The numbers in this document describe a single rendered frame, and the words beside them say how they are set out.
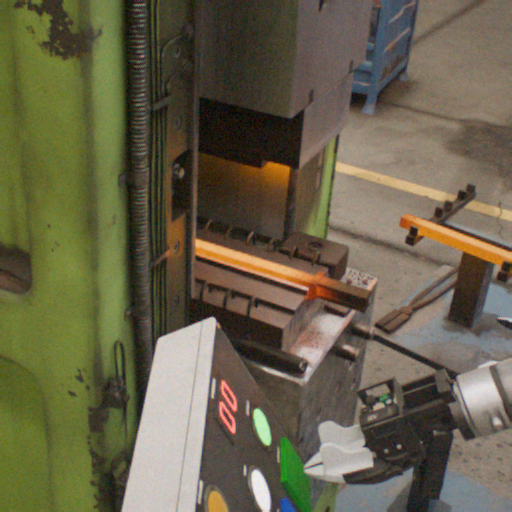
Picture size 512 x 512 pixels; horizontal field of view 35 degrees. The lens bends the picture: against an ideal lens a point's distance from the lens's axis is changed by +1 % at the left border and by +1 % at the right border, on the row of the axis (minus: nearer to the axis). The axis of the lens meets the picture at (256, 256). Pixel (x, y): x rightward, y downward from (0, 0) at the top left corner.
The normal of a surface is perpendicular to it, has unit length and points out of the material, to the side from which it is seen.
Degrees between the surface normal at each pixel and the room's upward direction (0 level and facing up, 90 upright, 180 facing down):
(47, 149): 89
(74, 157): 89
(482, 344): 0
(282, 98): 90
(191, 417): 30
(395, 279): 0
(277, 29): 90
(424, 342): 0
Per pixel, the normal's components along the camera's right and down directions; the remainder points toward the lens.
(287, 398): -0.44, 0.44
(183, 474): -0.44, -0.77
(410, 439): -0.02, 0.52
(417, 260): 0.06, -0.85
